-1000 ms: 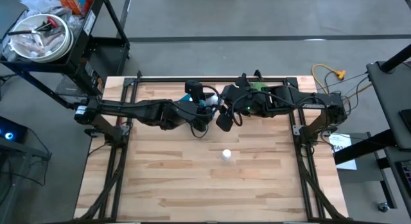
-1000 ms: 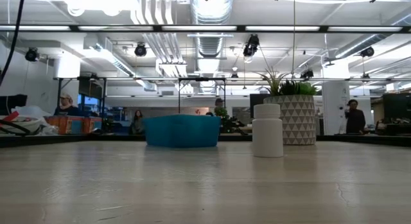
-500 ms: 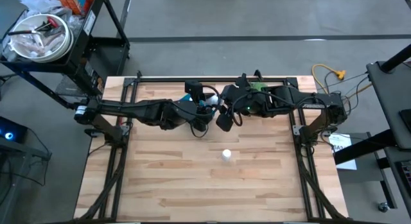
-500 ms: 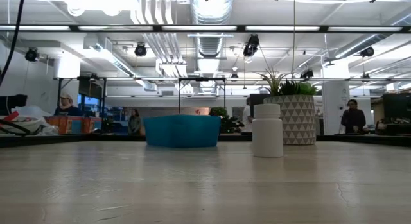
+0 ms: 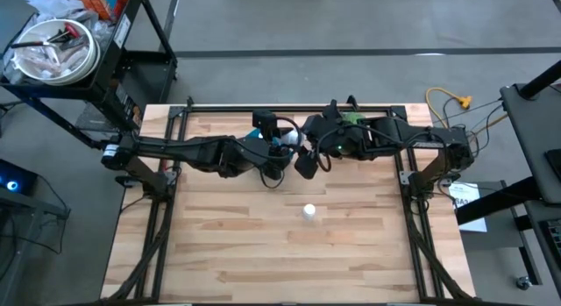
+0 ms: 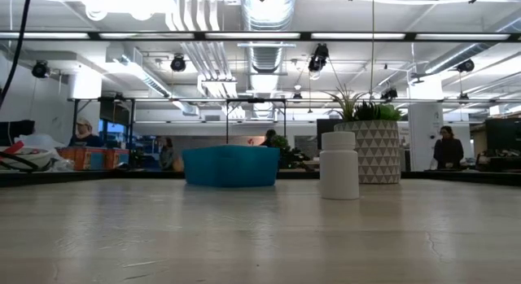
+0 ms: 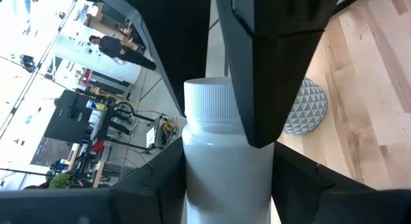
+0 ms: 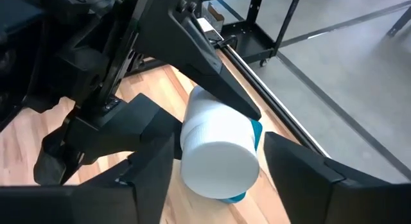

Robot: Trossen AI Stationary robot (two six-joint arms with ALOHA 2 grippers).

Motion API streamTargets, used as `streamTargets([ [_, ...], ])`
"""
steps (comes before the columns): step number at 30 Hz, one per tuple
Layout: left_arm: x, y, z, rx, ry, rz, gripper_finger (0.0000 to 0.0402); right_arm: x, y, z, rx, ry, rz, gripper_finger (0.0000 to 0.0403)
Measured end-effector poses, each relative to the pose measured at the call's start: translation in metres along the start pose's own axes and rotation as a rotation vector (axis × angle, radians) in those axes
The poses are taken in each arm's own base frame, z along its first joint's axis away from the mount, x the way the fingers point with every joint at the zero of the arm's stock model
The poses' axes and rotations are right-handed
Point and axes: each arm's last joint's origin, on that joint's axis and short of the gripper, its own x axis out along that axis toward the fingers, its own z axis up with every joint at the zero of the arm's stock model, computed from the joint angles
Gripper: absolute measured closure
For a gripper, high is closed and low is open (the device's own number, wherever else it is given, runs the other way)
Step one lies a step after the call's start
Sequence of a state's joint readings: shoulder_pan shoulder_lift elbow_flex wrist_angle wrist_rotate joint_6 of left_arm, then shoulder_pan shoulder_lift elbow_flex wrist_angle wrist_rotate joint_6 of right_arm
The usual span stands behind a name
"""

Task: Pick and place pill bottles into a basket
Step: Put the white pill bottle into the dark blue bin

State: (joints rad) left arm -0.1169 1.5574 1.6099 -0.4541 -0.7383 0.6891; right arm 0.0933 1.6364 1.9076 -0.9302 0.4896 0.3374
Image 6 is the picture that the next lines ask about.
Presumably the orange and blue box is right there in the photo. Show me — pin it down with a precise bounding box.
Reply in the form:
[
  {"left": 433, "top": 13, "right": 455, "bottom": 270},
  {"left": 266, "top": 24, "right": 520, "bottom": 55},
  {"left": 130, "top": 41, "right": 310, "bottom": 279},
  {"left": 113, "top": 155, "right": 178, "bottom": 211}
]
[{"left": 56, "top": 146, "right": 131, "bottom": 172}]

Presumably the white bowl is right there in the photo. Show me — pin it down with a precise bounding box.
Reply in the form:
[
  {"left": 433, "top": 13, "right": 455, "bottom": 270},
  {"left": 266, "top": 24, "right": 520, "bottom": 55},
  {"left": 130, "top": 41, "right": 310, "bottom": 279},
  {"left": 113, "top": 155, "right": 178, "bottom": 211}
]
[{"left": 0, "top": 145, "right": 55, "bottom": 173}]

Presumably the red object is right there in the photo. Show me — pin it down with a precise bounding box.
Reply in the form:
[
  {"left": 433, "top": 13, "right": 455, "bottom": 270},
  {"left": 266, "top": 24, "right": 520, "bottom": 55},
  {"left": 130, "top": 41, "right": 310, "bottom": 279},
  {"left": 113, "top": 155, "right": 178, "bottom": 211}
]
[{"left": 0, "top": 140, "right": 26, "bottom": 159}]

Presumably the white pillar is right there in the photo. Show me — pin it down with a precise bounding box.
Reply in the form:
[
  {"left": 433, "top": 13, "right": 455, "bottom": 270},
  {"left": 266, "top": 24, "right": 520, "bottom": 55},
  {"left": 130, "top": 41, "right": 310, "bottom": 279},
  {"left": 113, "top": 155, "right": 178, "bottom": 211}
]
[{"left": 408, "top": 76, "right": 445, "bottom": 173}]

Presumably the green succulent plant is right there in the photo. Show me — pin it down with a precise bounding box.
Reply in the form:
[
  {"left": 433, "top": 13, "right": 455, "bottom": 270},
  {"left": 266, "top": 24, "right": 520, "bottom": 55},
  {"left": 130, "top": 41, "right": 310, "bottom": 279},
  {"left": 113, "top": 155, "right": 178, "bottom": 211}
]
[{"left": 354, "top": 101, "right": 404, "bottom": 123}]

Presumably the dark leafy plant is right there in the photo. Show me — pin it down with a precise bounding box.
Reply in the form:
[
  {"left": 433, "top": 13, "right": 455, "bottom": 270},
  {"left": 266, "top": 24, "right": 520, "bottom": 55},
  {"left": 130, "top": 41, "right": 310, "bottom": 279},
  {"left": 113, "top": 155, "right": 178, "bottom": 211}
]
[{"left": 269, "top": 134, "right": 317, "bottom": 172}]

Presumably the black table edge rail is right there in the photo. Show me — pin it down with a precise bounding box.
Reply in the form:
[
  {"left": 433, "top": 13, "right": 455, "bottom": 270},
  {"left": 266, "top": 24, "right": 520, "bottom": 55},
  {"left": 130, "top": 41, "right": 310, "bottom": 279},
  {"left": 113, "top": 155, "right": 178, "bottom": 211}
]
[{"left": 0, "top": 169, "right": 521, "bottom": 187}]

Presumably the black overhead light bar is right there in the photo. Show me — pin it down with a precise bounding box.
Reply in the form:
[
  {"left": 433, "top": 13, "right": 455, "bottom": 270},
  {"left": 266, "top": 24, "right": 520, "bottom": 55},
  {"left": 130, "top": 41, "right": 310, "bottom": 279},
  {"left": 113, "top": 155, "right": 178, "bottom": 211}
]
[{"left": 0, "top": 30, "right": 521, "bottom": 43}]

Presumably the black metal frame stand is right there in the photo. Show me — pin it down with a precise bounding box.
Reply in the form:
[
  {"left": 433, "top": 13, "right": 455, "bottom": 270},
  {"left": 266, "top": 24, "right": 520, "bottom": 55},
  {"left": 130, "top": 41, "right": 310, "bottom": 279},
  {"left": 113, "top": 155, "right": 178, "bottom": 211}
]
[
  {"left": 72, "top": 97, "right": 137, "bottom": 149},
  {"left": 225, "top": 97, "right": 288, "bottom": 146}
]

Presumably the person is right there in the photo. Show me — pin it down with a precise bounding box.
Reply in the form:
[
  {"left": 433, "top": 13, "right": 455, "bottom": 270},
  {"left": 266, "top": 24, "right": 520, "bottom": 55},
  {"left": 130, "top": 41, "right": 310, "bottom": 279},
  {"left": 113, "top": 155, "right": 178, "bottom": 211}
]
[
  {"left": 158, "top": 136, "right": 177, "bottom": 172},
  {"left": 259, "top": 128, "right": 279, "bottom": 149},
  {"left": 68, "top": 116, "right": 104, "bottom": 149},
  {"left": 431, "top": 125, "right": 466, "bottom": 172}
]

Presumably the blue lit screen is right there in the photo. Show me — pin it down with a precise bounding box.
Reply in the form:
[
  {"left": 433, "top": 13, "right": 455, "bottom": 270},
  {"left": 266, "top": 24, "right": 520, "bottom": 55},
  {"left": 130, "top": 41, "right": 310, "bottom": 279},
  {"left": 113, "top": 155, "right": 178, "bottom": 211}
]
[{"left": 98, "top": 120, "right": 128, "bottom": 145}]

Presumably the blue plastic basket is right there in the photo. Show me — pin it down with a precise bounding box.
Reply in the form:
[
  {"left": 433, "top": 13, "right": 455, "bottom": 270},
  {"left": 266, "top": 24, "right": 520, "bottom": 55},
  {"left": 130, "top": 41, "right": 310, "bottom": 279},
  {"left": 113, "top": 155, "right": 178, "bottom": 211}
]
[{"left": 181, "top": 144, "right": 282, "bottom": 189}]

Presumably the white pill bottle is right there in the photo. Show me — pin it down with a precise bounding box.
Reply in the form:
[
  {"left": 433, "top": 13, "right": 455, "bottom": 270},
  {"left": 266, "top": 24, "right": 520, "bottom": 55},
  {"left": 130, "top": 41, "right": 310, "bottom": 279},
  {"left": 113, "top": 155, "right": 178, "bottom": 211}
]
[{"left": 318, "top": 131, "right": 361, "bottom": 201}]

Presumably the pale spiky plant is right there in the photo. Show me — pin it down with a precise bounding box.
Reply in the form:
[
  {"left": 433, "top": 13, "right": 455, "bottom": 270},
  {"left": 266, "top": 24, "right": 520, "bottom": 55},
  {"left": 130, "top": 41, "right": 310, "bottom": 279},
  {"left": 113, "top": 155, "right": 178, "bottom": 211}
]
[{"left": 325, "top": 85, "right": 366, "bottom": 123}]

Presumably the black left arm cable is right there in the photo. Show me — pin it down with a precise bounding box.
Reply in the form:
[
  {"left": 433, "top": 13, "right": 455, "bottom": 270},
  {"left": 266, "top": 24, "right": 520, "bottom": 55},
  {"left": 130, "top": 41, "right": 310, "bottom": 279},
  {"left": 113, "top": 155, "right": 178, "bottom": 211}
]
[{"left": 0, "top": 0, "right": 34, "bottom": 110}]

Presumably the black ceiling spot lamp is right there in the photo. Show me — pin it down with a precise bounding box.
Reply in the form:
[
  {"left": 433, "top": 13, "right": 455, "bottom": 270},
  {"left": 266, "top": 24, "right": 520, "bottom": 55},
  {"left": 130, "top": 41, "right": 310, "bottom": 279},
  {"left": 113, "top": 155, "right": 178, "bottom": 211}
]
[
  {"left": 307, "top": 42, "right": 331, "bottom": 74},
  {"left": 456, "top": 58, "right": 476, "bottom": 74},
  {"left": 31, "top": 60, "right": 50, "bottom": 80},
  {"left": 169, "top": 55, "right": 188, "bottom": 74},
  {"left": 379, "top": 87, "right": 400, "bottom": 102}
]

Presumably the clear plastic bag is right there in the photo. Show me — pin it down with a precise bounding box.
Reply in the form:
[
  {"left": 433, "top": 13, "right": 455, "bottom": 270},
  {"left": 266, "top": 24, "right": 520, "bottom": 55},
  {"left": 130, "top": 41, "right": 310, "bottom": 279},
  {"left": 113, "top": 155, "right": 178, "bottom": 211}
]
[{"left": 14, "top": 133, "right": 67, "bottom": 153}]

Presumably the black monitor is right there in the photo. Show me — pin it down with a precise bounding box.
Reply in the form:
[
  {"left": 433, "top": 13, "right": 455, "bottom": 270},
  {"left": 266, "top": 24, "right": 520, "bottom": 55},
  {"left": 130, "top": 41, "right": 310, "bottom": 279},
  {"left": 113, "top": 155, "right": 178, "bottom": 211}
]
[
  {"left": 484, "top": 117, "right": 521, "bottom": 152},
  {"left": 316, "top": 118, "right": 337, "bottom": 134}
]

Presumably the black boxy object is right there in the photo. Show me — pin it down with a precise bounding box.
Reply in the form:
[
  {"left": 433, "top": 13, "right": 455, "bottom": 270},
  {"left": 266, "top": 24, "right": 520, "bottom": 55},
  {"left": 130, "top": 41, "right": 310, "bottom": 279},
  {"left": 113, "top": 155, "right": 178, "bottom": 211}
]
[{"left": 0, "top": 120, "right": 36, "bottom": 147}]

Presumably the triangle-patterned grey white planter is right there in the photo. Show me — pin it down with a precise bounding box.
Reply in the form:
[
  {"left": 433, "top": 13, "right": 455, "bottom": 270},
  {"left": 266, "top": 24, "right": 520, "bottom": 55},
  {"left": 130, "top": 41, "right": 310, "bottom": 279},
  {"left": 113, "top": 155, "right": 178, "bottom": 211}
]
[{"left": 334, "top": 120, "right": 402, "bottom": 185}]

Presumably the silver ventilation duct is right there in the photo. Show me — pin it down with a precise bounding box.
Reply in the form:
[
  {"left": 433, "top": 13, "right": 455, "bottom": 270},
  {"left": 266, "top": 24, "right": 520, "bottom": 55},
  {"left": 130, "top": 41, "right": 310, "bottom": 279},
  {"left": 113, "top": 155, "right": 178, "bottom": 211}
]
[{"left": 239, "top": 0, "right": 298, "bottom": 74}]

